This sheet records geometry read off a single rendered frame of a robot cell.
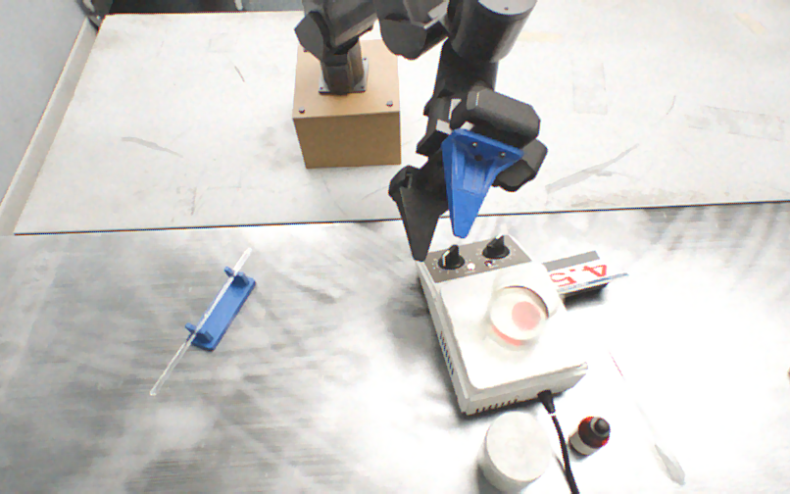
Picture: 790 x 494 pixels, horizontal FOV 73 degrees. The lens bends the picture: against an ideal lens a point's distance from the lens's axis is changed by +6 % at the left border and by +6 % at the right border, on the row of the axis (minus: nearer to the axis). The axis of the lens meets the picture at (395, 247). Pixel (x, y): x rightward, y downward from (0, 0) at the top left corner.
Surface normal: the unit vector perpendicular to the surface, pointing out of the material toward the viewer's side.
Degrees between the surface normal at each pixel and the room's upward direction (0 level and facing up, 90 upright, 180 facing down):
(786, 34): 0
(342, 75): 92
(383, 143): 90
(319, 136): 90
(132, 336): 0
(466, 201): 38
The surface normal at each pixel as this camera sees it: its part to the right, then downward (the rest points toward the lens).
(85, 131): -0.03, -0.53
